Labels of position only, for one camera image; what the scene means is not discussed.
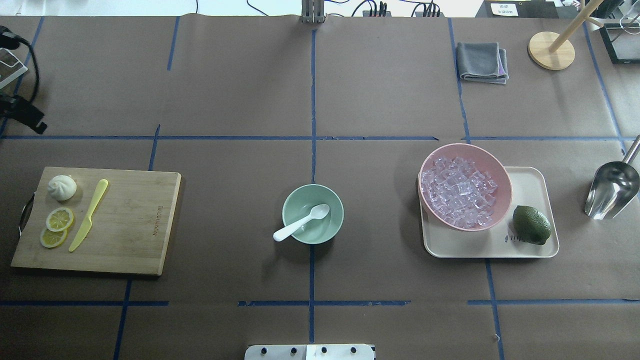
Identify lower lemon slice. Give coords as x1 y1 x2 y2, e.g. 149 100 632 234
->
39 228 68 249

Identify black picture frame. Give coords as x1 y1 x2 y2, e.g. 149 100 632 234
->
599 23 640 64

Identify white framed box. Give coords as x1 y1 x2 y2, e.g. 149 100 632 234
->
0 48 29 89

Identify grey metal post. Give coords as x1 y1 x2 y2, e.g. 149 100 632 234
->
300 0 326 24

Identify yellow plastic knife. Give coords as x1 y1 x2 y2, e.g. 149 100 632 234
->
68 178 110 253

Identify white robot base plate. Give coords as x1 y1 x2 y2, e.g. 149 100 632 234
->
244 343 377 360

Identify beige plastic tray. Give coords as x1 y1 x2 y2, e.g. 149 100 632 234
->
421 166 560 259

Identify white steamed bun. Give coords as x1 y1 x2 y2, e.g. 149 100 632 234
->
46 174 78 202

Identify upper lemon slice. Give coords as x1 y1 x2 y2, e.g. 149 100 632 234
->
45 207 75 233

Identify lemon slice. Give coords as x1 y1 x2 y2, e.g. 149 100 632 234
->
45 207 75 233
39 228 68 249

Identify metal cutting board handle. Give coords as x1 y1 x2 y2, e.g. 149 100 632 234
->
18 193 35 237

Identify bamboo cutting board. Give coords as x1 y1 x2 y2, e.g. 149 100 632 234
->
11 166 182 276

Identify wooden stand with pole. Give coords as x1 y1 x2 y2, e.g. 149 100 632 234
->
526 0 604 71

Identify folded grey cloth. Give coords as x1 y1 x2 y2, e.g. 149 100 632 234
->
455 42 509 85

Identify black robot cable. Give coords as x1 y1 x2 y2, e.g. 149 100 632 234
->
0 26 41 108

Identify mint green bowl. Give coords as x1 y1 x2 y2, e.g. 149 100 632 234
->
282 184 345 245

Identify pink bowl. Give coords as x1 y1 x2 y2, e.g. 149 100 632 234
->
417 143 513 232

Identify pile of clear ice cubes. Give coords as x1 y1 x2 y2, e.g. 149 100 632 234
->
419 156 499 230

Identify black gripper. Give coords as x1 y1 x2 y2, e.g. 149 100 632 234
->
0 94 48 135

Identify white plastic spoon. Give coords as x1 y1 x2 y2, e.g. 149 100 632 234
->
272 203 330 242

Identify green lime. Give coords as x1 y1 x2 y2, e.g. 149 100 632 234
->
512 205 552 246

